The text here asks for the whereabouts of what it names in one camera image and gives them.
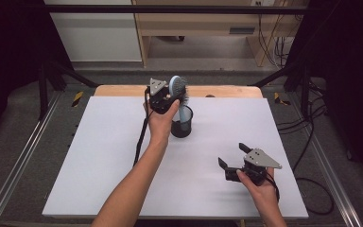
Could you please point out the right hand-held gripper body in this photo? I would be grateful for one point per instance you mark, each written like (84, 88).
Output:
(260, 159)

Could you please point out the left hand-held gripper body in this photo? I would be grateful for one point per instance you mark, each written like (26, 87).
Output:
(157, 94)

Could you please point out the light blue hairbrush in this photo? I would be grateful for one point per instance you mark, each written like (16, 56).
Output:
(175, 83)

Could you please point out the black mesh cup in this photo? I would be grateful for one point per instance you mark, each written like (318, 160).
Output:
(182, 129)

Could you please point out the person's left hand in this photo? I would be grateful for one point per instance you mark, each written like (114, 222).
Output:
(159, 127)

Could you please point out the person's right hand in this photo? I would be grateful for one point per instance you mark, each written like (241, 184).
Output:
(264, 192)

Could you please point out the wooden table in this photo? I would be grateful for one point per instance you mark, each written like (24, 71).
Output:
(123, 90)

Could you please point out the yellow black tape marker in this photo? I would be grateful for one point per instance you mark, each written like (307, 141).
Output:
(279, 99)
(77, 99)

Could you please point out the white table mat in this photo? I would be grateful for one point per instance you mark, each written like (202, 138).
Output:
(107, 142)

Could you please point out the wooden desk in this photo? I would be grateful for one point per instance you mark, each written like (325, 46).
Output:
(201, 23)

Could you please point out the white cabinet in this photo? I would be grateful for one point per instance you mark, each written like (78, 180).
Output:
(97, 34)

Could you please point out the black horizontal bar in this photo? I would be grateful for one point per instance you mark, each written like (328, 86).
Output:
(170, 9)

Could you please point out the black stand legs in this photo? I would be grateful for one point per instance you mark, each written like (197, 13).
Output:
(302, 82)
(45, 85)

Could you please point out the black curtain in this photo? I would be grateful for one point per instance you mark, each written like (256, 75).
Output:
(349, 63)
(9, 47)

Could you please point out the aluminium rail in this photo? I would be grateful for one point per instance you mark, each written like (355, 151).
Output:
(22, 151)
(334, 176)

